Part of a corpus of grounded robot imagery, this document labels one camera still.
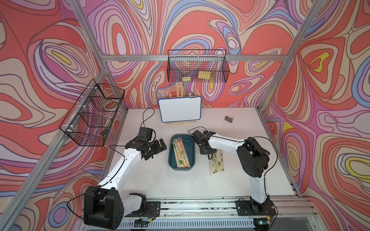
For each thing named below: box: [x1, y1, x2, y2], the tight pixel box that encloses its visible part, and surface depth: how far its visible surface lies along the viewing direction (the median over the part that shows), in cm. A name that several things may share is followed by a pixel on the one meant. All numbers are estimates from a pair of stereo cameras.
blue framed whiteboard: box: [158, 96, 202, 123], surface depth 101 cm
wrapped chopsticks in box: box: [171, 137, 191, 169], surface depth 93 cm
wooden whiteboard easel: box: [166, 81, 197, 125], surface depth 97 cm
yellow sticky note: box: [197, 70, 212, 79], surface depth 91 cm
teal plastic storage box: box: [168, 133, 196, 171], surface depth 93 cm
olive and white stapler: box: [224, 115, 234, 124], surface depth 113 cm
